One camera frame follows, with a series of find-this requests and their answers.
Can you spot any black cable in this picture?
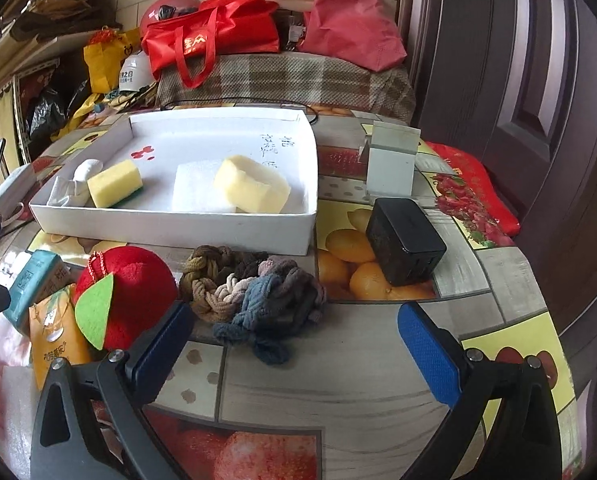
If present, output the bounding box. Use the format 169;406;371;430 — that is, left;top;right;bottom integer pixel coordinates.
158;96;320;126

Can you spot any brown plaid cloth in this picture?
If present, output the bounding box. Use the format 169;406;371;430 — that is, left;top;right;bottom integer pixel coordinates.
156;52;416;123

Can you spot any white crumpled cloth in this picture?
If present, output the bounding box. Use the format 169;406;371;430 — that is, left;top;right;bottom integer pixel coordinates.
47;159;104;207

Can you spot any white cardboard box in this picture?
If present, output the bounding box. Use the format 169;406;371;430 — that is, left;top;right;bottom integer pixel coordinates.
28;106;320;256

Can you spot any red plush apple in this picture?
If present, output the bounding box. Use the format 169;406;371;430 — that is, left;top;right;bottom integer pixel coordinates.
72;246;179;352

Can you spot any white foam sheet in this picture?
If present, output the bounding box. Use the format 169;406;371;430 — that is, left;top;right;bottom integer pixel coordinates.
171;162;237;214

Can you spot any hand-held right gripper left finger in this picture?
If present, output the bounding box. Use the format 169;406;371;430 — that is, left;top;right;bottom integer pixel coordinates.
30;301;195;480

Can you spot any black plastic bag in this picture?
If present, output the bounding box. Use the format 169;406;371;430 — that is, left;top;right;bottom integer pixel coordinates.
28;80;89;143

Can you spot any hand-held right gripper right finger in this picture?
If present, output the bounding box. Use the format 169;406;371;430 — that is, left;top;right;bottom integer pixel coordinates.
397;301;563;480

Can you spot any yellow and green sponge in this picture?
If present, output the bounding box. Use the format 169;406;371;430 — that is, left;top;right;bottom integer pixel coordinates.
87;161;144;209

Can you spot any white helmet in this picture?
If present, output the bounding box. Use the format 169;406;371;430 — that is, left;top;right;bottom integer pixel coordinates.
118;54;155;95

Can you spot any pile of braided hair ties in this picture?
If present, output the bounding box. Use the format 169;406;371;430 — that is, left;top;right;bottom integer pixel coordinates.
178;244;327;366

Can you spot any fruit print tablecloth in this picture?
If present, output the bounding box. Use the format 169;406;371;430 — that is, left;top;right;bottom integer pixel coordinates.
0;102;564;480

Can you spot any black power adapter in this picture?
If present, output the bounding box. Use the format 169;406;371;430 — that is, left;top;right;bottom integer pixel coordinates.
365;197;447;287

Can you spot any pink-red fabric bag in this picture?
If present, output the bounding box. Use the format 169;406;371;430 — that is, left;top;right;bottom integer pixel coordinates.
298;0;409;72

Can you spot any orange snack packet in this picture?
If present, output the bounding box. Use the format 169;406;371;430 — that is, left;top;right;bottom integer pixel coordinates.
28;284;93;392

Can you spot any yellow paper bag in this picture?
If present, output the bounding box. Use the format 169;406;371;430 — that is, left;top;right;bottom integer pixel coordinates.
83;27;142;93

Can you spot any red glossy tote bag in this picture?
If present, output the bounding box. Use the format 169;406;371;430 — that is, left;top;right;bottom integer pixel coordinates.
142;0;280;88

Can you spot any stack of cardboard packages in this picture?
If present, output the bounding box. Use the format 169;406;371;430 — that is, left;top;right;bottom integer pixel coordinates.
13;0;114;41

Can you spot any teal carton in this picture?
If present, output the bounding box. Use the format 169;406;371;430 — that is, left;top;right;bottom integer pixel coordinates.
2;250;64;328

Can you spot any yellow plastic bag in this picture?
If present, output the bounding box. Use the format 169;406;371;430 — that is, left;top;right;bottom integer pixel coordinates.
51;92;109;141

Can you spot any pale yellow foam block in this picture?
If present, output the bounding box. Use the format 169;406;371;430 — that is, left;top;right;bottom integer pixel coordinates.
213;155;292;214

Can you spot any brown wooden door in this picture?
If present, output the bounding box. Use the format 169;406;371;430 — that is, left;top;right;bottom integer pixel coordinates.
398;0;597;411

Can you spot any pink helmet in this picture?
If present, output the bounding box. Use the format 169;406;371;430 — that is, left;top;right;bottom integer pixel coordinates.
139;0;214;31

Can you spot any white square holder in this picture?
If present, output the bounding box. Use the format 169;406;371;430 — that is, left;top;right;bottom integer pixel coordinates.
358;121;422;198

